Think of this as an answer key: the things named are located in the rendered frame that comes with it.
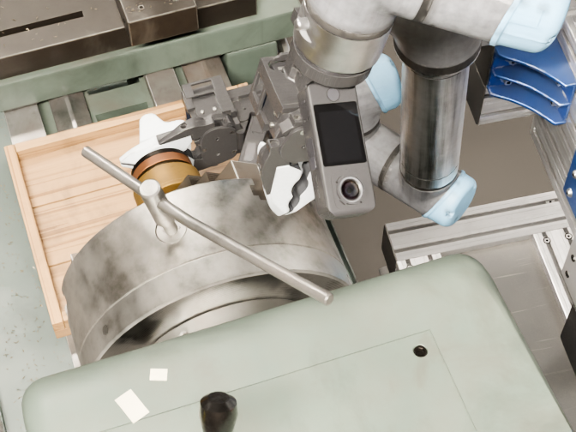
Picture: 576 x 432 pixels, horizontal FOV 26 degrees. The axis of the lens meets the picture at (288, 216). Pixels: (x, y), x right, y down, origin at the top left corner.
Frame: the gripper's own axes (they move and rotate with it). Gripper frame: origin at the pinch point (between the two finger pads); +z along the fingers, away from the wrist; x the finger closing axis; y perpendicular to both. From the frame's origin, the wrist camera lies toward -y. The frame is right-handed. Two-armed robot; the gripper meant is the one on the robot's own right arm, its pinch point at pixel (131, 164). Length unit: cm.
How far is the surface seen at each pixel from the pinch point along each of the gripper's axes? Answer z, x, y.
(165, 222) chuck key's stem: 0.4, 19.1, -22.0
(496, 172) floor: -87, -108, 49
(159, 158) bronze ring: -3.0, 3.9, -3.1
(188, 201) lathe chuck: -2.9, 16.2, -18.3
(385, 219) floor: -59, -108, 46
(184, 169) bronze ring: -5.4, 3.8, -5.6
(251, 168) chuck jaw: -11.4, 11.4, -13.2
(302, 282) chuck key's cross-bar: -8.4, 28.6, -38.3
